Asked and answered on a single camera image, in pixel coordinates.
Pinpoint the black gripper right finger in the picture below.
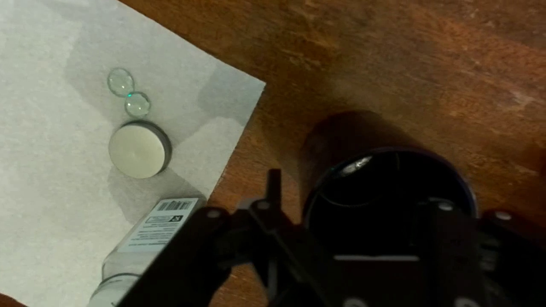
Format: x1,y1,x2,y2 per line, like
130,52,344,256
422,198,473,256

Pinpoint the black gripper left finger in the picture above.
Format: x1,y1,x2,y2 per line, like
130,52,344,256
250,169,282,229

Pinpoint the black cup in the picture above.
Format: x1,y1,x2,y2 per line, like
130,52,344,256
303,149,479,256

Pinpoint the clear spice shaker bottle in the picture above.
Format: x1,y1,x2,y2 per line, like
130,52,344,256
88,197,204,307

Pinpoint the white tealight candle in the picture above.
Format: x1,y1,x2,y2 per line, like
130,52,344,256
108,122,173,180

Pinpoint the clear glass bead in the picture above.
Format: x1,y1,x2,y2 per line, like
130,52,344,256
125,93,153,118
108,69,136,98

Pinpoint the white paper sheet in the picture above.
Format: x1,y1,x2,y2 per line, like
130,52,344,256
0,0,265,307

